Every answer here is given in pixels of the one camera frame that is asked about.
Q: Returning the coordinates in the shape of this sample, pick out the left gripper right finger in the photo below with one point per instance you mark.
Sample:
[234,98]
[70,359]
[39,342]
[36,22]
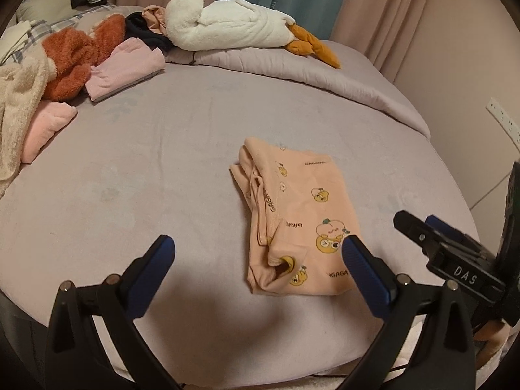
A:
[444,355]

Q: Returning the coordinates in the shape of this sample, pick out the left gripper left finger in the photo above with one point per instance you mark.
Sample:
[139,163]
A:
[75,357]

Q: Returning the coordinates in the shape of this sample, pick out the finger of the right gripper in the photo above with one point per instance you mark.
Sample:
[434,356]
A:
[434,245]
[450,233]

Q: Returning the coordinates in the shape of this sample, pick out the orange printed kids garment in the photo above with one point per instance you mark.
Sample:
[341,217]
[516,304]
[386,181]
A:
[300,214]

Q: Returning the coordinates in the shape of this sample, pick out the right hand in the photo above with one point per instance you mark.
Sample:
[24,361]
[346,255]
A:
[493,334]

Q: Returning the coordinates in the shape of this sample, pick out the mauve folded duvet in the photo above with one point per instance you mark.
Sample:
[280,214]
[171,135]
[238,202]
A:
[356,79]

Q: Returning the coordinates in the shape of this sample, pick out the light pink garment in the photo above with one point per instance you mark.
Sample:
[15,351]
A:
[50,117]

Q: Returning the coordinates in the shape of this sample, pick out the pink curtain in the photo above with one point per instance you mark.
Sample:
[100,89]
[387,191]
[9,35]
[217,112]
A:
[382,30]

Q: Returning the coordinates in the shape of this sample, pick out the cream fleece garment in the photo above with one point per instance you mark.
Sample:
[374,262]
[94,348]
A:
[22,86]

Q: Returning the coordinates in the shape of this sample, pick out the folded pink garment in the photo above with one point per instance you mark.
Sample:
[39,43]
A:
[130,63]

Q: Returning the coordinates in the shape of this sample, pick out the rust fuzzy garment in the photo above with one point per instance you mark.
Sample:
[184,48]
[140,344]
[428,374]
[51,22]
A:
[75,52]

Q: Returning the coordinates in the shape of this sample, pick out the grey plaid pillow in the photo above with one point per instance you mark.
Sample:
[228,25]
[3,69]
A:
[36,19]

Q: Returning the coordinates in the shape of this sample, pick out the dark navy garment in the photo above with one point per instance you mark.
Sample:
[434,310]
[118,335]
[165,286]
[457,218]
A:
[136,27]

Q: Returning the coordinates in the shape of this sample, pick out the white wall power strip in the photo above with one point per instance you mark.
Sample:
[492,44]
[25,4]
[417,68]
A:
[505,121]

